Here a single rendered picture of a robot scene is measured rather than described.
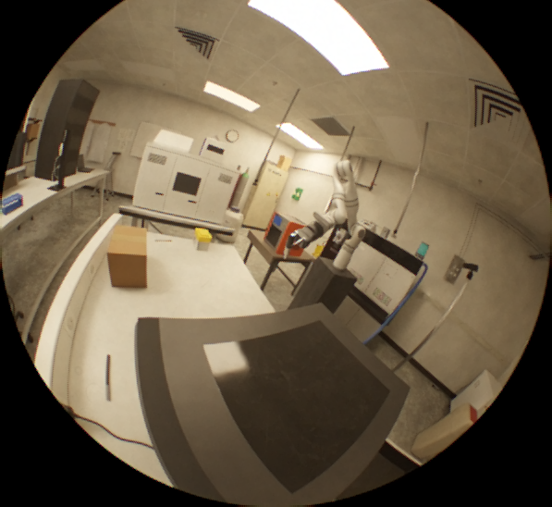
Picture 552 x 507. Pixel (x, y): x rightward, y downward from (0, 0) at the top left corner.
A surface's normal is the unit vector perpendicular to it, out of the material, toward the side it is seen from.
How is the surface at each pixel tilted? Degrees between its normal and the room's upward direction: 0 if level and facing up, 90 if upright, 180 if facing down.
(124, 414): 0
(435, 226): 90
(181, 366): 0
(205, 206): 90
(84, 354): 0
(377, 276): 90
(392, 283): 90
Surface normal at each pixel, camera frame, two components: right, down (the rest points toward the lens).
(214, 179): 0.49, 0.42
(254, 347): 0.39, -0.89
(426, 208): -0.78, -0.18
